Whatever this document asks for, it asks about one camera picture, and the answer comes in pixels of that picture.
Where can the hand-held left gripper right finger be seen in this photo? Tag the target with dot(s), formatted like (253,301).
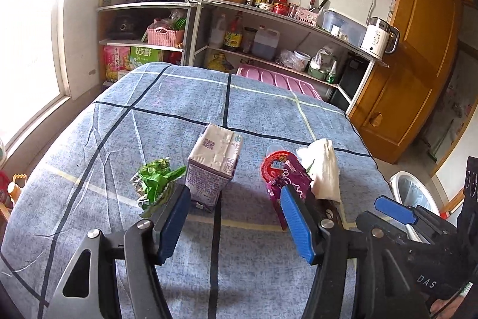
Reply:
(297,225)

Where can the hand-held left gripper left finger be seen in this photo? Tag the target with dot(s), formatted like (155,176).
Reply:
(173,225)

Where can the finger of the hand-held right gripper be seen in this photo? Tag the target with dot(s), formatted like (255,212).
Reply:
(396,210)
(373,220)

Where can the translucent bin liner bag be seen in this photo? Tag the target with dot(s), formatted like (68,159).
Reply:
(418,195)

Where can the white round trash bin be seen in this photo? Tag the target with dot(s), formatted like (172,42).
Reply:
(401,177)

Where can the green snack wrapper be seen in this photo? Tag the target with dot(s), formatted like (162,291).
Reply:
(153,180)

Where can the dark purple snack packet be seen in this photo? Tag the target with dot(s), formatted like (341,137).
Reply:
(287,177)

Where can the white tissue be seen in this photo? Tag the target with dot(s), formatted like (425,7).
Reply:
(325,173)

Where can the purple milk carton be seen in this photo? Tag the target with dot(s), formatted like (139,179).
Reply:
(209,177)

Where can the person's right hand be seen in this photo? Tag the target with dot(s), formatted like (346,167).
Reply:
(444,306)

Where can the blue checked blanket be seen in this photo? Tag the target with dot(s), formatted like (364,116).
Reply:
(112,139)

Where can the black appliance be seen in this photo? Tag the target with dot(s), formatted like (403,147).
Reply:
(353,74)

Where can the green and white bottle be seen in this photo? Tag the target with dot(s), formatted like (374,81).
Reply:
(332,72)

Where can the green bowl with bags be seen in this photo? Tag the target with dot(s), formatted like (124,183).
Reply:
(319,65)

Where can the white plastic tub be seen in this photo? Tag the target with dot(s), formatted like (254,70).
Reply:
(301,61)

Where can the crumpled clear plastic bag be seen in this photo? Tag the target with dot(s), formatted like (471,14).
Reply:
(287,59)

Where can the yellow cooking oil bottle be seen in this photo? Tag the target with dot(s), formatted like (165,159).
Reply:
(218,63)

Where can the green cardboard box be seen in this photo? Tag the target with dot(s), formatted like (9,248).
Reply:
(146,58)

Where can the wooden door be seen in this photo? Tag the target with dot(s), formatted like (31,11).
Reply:
(418,42)

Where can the red cardboard box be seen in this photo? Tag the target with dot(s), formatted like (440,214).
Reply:
(116,65)

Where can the white electric kettle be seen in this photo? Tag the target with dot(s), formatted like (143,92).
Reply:
(375,38)

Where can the dark liquid plastic jug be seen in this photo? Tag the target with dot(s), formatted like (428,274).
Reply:
(265,44)

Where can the clear plastic storage box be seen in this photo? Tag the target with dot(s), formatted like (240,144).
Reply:
(351,29)

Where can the dark glass jar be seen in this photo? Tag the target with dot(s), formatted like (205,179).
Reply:
(249,41)

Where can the pink woven basket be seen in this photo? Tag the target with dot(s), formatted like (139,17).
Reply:
(164,35)

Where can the small white cup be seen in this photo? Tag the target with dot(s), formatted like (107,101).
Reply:
(335,29)

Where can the clear plastic bottle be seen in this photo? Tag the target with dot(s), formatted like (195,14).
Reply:
(217,33)

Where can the soy sauce bottle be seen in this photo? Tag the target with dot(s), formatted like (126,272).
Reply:
(233,37)

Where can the black rice cooker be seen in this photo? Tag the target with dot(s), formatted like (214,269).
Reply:
(125,27)

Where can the pink utensil caddy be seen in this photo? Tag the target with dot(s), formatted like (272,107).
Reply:
(307,18)

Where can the clear glass jar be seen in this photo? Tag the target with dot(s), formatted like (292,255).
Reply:
(293,10)

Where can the kitchen knife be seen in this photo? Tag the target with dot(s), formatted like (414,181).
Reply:
(312,1)
(322,5)

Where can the red lidded jar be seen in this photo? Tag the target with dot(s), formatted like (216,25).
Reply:
(280,7)

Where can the grey low shelf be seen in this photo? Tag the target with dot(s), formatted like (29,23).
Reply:
(123,6)

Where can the white metal kitchen shelf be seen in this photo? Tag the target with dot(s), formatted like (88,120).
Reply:
(231,5)

